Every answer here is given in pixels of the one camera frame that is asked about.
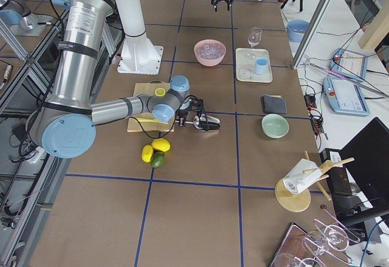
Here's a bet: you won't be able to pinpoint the green lime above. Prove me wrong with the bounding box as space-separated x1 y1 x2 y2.
150 151 165 168

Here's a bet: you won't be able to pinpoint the black monitor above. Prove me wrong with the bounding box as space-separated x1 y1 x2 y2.
328 117 388 226

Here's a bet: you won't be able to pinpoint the white carton on stand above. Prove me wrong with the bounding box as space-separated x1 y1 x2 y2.
283 159 322 195

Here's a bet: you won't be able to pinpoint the teach pendant near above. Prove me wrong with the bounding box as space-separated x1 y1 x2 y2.
323 77 370 116

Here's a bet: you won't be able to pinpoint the clear wine glass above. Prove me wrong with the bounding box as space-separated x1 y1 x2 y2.
245 27 262 59

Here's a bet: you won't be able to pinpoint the grey folded cloth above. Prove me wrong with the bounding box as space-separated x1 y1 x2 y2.
261 95 287 114

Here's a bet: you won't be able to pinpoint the wooden cup stand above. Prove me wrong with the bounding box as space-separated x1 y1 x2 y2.
275 151 354 213

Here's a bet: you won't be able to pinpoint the half lemon slice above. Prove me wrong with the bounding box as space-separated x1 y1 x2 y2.
154 88 166 97

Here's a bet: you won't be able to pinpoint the aluminium frame post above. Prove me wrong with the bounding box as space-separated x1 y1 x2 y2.
291 0 331 69

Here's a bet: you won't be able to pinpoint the blue bowl on desk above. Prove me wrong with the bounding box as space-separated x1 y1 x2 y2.
286 19 309 43

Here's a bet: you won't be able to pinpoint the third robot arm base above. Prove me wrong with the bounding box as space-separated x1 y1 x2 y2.
1 0 41 36

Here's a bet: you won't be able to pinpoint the silver metal ice scoop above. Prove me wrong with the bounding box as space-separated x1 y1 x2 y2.
187 114 221 131

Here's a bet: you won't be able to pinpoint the pink bowl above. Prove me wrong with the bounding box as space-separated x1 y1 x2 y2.
194 40 226 67

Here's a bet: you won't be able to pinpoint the yellow lemon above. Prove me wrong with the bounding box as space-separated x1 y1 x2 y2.
151 138 171 152
141 145 154 163

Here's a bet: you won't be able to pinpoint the green ceramic bowl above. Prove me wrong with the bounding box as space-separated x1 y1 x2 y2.
261 114 289 139

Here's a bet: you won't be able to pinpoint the blue plastic cup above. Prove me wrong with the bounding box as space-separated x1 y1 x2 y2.
254 57 268 75

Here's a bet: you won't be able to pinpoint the yellow plastic knife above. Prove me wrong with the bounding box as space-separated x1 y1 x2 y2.
136 117 168 125

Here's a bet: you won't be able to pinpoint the hanging wine glasses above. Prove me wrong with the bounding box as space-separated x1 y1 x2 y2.
269 204 361 266

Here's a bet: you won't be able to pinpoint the yellow lemon upper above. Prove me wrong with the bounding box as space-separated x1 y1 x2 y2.
151 138 171 152

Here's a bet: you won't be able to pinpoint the teach pendant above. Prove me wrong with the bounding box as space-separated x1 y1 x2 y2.
323 77 370 116
329 49 368 82

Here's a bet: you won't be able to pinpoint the yellow lemon lower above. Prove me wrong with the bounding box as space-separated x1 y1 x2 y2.
141 145 154 163

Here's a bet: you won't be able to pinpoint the teach pendant far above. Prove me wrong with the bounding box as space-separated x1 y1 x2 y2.
329 49 368 82

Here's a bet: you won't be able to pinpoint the wooden cutting board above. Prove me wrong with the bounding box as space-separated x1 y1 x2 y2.
126 83 176 133

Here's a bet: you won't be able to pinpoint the cream bear tray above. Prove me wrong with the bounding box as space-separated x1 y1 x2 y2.
235 48 273 83

